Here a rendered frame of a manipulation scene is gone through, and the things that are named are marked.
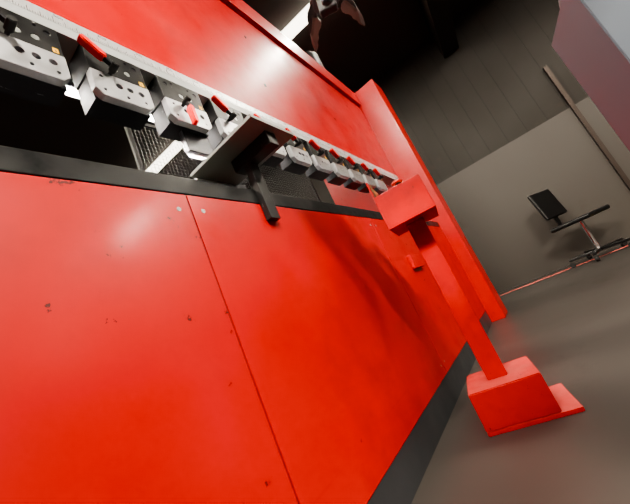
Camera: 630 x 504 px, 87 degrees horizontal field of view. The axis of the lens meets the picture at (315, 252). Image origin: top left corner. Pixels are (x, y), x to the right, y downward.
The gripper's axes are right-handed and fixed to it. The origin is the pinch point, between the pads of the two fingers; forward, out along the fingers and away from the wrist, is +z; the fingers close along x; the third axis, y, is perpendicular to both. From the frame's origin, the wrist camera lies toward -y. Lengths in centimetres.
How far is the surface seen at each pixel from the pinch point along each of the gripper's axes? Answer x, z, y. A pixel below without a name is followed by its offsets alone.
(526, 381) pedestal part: -17, 65, -86
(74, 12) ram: 60, -37, 2
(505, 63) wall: -165, 254, 300
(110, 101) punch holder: 56, -23, -21
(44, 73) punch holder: 58, -35, -27
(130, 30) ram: 56, -26, 14
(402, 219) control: 0, 41, -37
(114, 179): 43, -23, -56
